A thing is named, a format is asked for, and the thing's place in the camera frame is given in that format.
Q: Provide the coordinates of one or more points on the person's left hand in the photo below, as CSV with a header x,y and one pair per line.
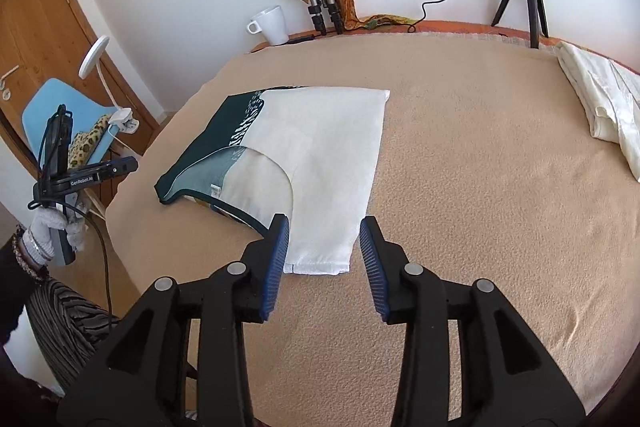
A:
x,y
42,227

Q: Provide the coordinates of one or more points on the leopard print cloth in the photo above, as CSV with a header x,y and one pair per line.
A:
x,y
82,147

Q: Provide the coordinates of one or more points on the light blue chair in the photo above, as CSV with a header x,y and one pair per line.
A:
x,y
50,102

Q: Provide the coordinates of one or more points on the folded white shirt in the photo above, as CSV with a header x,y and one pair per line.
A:
x,y
595,92

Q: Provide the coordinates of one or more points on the grey striped garment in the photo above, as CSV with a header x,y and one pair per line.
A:
x,y
70,322

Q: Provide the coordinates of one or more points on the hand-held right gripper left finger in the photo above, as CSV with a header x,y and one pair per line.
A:
x,y
275,267

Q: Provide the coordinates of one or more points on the cream and teal printed t-shirt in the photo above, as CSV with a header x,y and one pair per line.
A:
x,y
325,147

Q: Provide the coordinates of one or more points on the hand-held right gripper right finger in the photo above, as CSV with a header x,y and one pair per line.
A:
x,y
372,272

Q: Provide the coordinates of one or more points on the white clip lamp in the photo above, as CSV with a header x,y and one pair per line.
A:
x,y
95,57

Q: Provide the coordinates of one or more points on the white mug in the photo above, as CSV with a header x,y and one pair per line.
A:
x,y
272,27

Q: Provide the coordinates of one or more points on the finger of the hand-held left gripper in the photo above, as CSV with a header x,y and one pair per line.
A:
x,y
120,168

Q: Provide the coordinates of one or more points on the orange bed ledge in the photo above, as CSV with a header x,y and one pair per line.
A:
x,y
450,27

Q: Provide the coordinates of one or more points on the person's left forearm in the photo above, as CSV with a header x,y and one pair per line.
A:
x,y
15,292

